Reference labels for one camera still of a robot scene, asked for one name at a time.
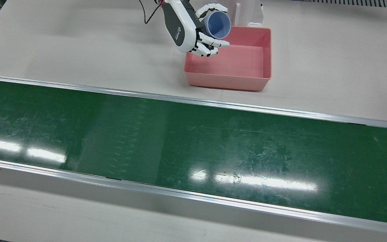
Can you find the light blue plastic cup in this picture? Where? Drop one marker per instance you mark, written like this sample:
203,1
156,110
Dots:
218,25

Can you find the green conveyor belt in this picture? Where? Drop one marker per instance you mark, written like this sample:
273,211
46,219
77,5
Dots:
213,151

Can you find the pink plastic box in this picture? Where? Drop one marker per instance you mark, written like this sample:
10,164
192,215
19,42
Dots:
240,64

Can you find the white grey right robot hand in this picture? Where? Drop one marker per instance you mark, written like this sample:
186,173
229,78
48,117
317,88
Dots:
180,27

